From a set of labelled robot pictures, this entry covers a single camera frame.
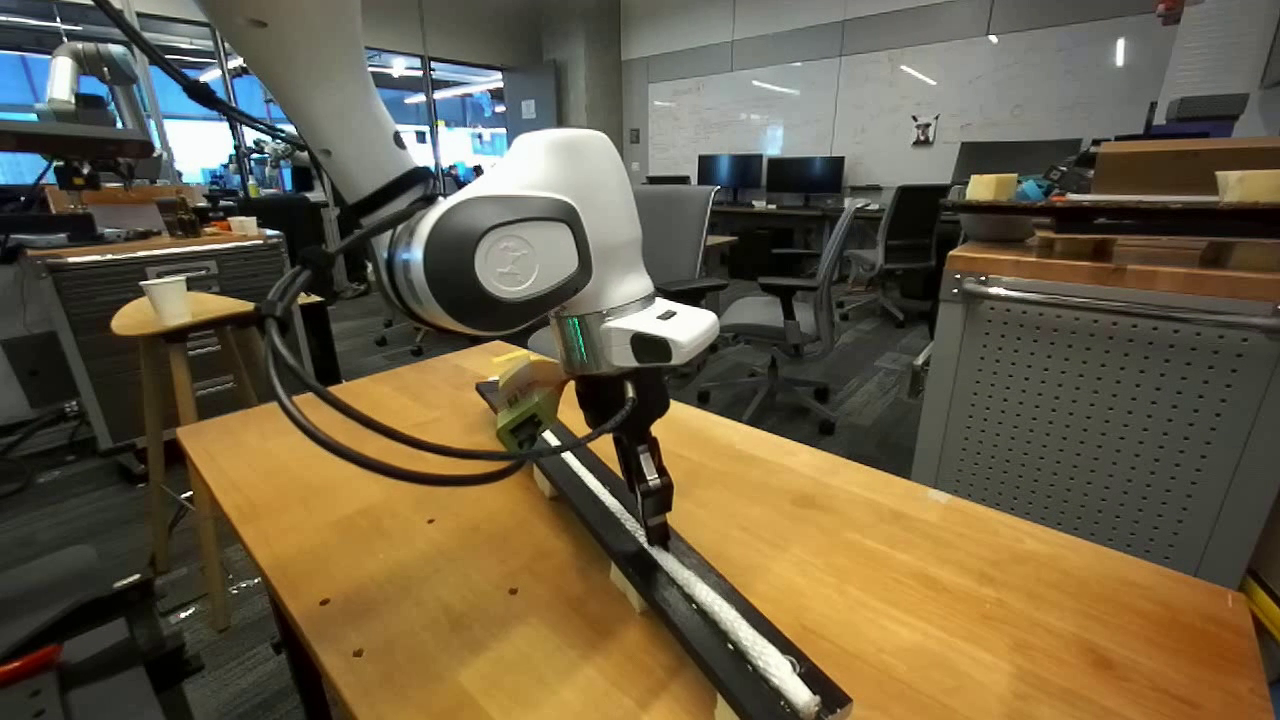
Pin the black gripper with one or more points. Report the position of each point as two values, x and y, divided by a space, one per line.
633 403

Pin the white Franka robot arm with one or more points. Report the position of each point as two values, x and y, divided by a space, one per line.
550 235

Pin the grey office chair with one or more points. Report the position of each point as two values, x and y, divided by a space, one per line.
792 321

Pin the grey metal tool cabinet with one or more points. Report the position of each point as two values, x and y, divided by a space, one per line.
1135 407

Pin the round wooden stool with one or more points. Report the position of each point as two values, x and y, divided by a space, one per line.
170 387

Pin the white paper cup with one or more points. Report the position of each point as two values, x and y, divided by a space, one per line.
170 297

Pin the wooden box on cabinet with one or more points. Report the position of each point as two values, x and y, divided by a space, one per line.
1177 164

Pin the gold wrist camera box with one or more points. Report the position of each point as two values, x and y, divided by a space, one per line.
525 397

